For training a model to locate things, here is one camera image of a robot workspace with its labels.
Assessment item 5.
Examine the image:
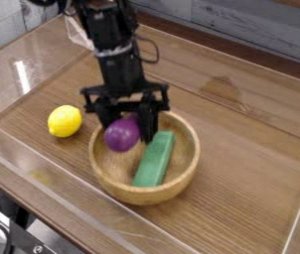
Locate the brown wooden bowl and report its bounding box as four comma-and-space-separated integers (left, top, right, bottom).
88, 112, 201, 205

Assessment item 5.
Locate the yellow toy lemon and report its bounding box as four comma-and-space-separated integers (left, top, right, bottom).
48, 105, 81, 138

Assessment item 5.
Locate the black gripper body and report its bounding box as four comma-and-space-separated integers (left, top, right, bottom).
79, 49, 170, 113

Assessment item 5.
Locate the green rectangular block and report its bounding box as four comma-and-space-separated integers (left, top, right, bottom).
131, 131, 175, 188

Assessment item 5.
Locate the purple toy eggplant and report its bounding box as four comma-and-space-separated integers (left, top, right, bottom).
103, 114, 140, 152

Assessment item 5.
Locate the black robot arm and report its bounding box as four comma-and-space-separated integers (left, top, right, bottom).
73, 0, 170, 143

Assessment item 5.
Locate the clear acrylic tray wall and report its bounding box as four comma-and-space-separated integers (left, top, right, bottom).
0, 16, 300, 254

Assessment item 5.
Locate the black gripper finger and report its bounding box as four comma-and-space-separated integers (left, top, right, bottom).
95, 105, 120, 128
138, 103, 158, 144

